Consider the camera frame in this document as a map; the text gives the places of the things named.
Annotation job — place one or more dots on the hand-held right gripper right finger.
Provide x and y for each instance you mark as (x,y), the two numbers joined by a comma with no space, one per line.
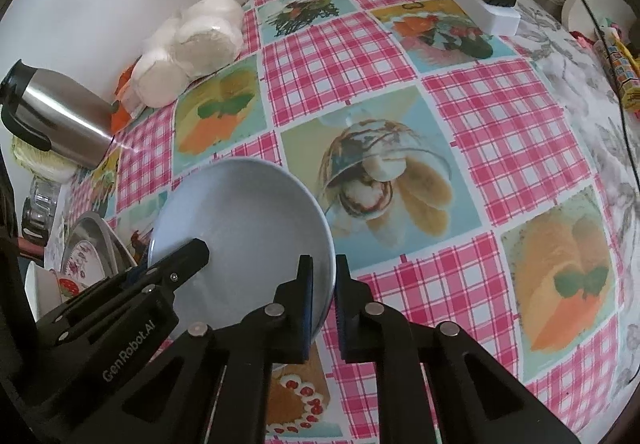
(341,324)

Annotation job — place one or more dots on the strawberry print bowl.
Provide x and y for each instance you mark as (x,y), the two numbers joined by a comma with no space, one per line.
(67,286)

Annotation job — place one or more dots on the napa cabbage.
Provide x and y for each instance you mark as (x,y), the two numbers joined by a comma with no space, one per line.
(40,164)

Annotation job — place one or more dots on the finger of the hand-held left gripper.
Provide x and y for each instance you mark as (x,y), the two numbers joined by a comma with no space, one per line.
(132,276)
(187,259)

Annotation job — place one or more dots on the stainless steel thermos jug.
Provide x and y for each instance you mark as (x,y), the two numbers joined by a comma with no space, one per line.
(65,119)

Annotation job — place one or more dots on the pink floral round plate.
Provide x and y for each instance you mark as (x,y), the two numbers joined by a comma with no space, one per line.
(77,259)

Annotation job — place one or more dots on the orange plastic bag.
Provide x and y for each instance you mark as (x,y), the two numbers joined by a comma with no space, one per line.
(120,121)

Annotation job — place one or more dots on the stainless steel basin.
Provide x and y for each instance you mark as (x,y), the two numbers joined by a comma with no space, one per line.
(92,231)

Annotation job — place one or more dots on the dark glass tray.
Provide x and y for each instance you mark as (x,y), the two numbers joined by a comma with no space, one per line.
(32,226)

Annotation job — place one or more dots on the light blue bowl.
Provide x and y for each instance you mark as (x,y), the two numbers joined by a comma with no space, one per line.
(240,214)

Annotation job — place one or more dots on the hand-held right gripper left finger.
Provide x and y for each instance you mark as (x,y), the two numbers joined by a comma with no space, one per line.
(308,324)

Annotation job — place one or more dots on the small white bowl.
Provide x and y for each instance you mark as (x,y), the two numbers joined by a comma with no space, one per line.
(40,294)

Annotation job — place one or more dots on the clear drinking glass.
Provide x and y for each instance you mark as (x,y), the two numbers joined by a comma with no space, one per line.
(45,196)

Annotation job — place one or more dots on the bag of white steamed buns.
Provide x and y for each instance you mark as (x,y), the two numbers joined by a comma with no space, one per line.
(200,39)

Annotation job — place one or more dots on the white power strip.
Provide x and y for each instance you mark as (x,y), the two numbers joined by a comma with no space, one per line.
(480,14)

